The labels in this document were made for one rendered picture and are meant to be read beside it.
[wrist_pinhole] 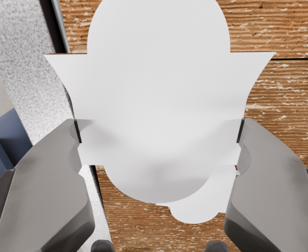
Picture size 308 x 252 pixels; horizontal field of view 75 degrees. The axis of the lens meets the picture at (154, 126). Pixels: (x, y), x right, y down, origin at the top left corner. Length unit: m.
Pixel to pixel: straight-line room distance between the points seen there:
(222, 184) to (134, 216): 0.18
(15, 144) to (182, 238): 0.46
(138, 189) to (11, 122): 0.57
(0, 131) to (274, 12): 0.62
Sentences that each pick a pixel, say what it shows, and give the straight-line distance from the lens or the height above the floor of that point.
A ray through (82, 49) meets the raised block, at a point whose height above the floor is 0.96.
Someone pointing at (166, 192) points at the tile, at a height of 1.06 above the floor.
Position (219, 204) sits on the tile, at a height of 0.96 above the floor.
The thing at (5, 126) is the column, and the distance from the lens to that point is 0.68.
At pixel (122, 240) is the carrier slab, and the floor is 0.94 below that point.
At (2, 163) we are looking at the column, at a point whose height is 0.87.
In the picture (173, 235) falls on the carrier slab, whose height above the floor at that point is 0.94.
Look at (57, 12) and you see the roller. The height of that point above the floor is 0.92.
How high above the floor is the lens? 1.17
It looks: 60 degrees down
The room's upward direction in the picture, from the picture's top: 178 degrees counter-clockwise
